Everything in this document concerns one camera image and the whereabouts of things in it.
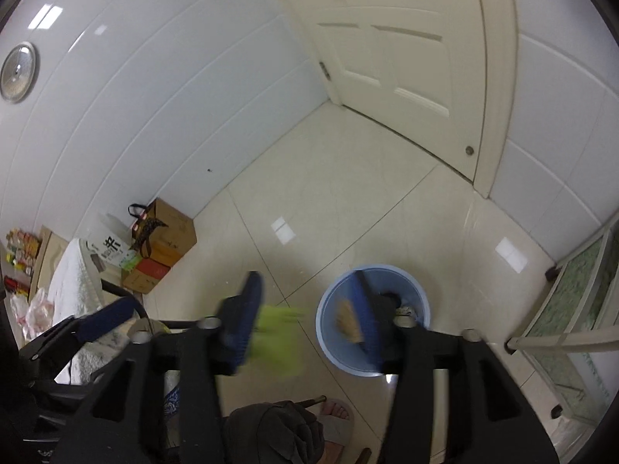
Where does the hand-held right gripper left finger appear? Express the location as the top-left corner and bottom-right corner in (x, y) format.
(53, 271), (264, 464)

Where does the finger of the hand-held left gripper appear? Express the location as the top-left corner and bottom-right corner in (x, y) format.
(17, 296), (142, 363)

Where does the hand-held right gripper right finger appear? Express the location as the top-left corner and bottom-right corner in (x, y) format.
(352, 270), (562, 464)

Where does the tan paper wrapper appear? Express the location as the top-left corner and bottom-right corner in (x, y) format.
(335, 300), (364, 344)

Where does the blue plastic bin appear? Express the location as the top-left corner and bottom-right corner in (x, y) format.
(316, 265), (431, 379)

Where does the green wrapper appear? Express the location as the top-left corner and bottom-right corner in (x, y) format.
(249, 305), (310, 380)

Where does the clear plastic bag red print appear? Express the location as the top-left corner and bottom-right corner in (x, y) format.
(10, 287), (51, 339)

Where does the white towel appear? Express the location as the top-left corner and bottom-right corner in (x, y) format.
(48, 238), (146, 385)

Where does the white rice bag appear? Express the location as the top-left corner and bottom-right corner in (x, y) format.
(86, 213), (139, 271)

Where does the cream base cabinet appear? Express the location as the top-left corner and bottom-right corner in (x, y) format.
(29, 225), (71, 300)

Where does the person's foot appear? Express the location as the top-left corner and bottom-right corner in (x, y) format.
(319, 403), (351, 464)

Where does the brown cardboard box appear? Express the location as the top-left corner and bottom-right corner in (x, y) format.
(140, 198), (197, 268)

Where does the dark trouser leg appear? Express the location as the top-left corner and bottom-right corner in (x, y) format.
(223, 400), (326, 464)

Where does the grey slipper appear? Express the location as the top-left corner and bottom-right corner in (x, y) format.
(316, 397), (355, 445)

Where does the cream panel door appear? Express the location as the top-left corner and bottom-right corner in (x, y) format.
(256, 0), (520, 199)

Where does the white frame glass stand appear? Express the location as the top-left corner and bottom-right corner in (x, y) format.
(505, 225), (619, 421)

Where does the round metal wall cover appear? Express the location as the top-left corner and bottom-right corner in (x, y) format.
(0, 42), (38, 104)

